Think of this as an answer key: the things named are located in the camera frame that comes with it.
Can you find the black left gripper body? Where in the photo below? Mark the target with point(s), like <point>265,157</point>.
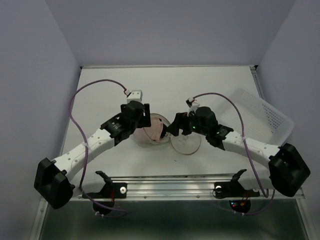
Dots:
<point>144,121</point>

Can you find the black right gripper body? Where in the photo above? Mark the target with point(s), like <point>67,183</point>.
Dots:
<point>192,125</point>

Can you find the white mesh laundry bag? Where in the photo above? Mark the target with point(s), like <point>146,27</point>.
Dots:
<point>183,144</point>

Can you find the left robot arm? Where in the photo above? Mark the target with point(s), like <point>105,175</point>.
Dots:
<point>53,178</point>

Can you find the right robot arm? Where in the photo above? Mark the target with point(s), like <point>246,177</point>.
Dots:
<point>287,169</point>

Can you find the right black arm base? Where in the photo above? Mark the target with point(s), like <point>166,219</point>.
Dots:
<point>240,202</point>

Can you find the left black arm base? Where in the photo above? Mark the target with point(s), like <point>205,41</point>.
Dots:
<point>104,201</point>

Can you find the white perforated plastic basket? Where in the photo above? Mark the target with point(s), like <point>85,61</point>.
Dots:
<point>261,121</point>

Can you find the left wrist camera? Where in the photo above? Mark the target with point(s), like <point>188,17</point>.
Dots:
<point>134,95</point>

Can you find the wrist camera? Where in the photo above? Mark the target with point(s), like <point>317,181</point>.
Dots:
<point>134,95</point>
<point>192,104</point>

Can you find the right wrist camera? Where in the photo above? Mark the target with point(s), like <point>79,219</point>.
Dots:
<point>192,104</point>

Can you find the aluminium mounting rail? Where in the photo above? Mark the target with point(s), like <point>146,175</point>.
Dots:
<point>170,187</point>

